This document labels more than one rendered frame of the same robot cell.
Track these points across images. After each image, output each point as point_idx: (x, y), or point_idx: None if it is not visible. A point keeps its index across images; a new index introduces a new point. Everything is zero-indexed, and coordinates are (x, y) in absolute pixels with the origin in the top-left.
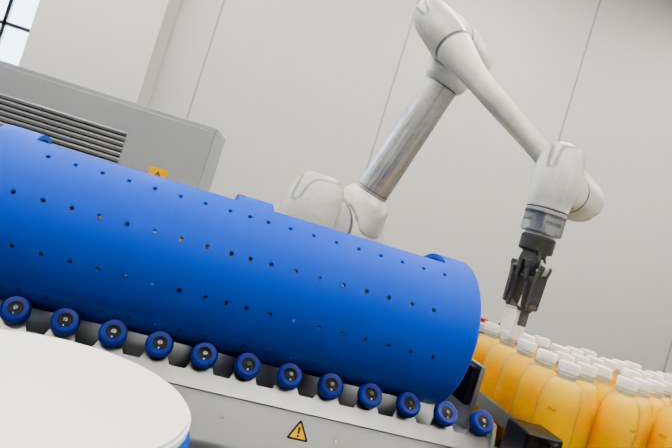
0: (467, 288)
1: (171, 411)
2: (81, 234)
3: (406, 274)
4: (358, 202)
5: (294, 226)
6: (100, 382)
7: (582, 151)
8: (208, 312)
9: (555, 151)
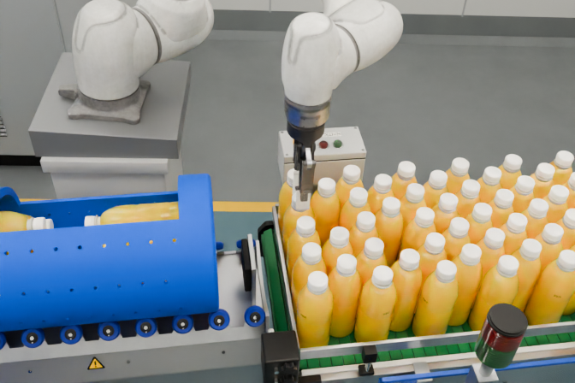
0: (198, 248)
1: None
2: None
3: (132, 257)
4: (159, 13)
5: (10, 247)
6: None
7: (328, 35)
8: None
9: (293, 43)
